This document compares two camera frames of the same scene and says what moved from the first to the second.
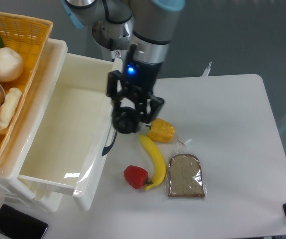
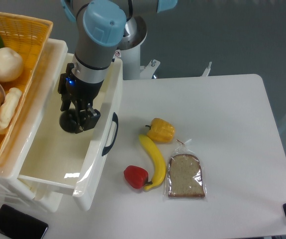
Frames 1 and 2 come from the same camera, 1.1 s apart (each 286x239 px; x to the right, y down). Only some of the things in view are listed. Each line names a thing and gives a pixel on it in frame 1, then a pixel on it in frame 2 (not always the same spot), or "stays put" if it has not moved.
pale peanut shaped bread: (10, 101) stays put
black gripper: (140, 77) -> (79, 90)
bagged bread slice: (185, 179) stays put
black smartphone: (12, 221) stays put
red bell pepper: (137, 177) stays put
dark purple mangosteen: (126, 120) -> (68, 120)
